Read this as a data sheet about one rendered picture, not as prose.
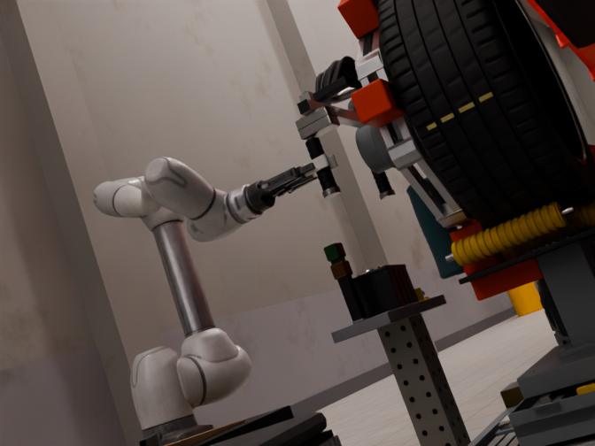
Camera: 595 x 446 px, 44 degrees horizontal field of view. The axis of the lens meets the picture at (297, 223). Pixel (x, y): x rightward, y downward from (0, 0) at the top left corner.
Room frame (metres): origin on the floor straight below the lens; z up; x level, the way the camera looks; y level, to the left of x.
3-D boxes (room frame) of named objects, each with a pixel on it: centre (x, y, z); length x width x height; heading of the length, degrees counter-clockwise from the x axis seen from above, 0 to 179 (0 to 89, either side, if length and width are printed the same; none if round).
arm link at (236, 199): (1.82, 0.10, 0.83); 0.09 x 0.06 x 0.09; 152
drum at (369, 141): (1.78, -0.33, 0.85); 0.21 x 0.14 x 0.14; 62
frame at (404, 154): (1.75, -0.39, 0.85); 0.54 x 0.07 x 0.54; 152
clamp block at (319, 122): (1.69, -0.13, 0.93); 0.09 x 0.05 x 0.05; 62
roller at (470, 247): (1.59, -0.42, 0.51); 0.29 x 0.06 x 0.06; 62
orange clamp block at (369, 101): (1.47, -0.24, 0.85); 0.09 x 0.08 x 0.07; 152
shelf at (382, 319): (2.05, -0.16, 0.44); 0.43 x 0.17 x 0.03; 152
